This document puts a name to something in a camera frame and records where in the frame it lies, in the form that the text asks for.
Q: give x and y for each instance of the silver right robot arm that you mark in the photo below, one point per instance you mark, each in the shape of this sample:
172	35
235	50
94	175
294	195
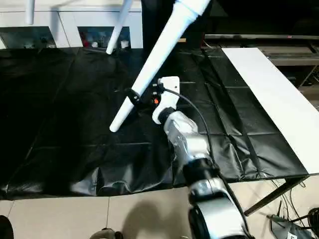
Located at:
197	149

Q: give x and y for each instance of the black work mat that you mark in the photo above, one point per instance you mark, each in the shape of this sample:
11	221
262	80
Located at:
74	112

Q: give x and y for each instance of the small yellow-brown block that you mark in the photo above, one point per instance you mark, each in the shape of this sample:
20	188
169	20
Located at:
183	39

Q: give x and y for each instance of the white cabinet with glass doors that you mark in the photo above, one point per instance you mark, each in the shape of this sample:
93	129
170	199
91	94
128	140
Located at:
69	25

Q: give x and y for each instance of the white flat board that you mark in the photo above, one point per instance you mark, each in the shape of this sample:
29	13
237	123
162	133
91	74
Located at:
274	99

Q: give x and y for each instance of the black metal stand leg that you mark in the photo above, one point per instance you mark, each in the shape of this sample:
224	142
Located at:
276	196

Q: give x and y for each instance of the black object with white label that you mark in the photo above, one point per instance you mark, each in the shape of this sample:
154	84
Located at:
289	229

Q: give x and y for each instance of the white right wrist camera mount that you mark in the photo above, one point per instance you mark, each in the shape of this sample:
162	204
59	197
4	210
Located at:
169	99

